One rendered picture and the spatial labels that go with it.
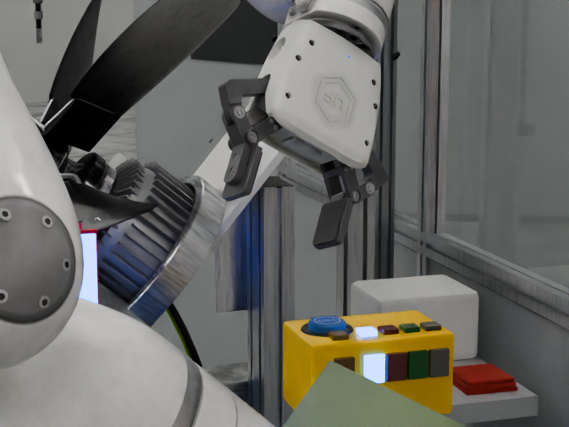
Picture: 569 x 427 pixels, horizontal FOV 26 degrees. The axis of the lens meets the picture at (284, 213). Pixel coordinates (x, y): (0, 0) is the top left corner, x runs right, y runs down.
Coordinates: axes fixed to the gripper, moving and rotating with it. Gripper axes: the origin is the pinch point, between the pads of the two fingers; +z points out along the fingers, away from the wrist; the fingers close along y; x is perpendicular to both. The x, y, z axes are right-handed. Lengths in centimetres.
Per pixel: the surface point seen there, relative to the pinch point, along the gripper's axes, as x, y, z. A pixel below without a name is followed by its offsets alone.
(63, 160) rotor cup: 66, 5, -23
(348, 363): 21.4, 25.1, 1.4
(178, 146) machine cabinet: 291, 126, -143
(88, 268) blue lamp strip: 32.3, -0.5, 0.2
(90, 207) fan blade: 47.1, 3.5, -11.4
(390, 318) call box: 24.8, 31.7, -6.7
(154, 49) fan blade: 54, 8, -37
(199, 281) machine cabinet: 295, 152, -101
